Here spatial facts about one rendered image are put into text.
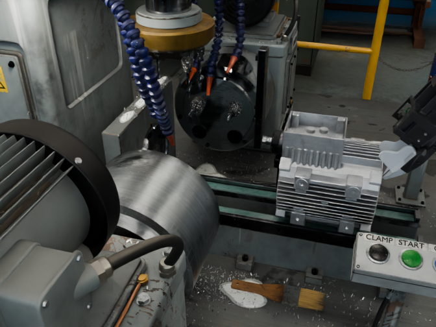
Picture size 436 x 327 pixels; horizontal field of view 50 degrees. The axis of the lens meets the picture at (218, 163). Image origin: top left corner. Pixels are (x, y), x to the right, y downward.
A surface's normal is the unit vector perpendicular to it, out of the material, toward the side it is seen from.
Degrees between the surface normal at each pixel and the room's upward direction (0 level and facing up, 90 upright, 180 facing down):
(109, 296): 0
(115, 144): 90
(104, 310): 0
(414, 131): 90
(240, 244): 90
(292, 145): 90
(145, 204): 21
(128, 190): 6
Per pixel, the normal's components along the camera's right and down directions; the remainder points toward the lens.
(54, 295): 0.96, 0.15
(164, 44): -0.04, 0.54
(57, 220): 0.89, -0.19
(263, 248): -0.27, 0.51
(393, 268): -0.10, -0.60
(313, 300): 0.02, -0.83
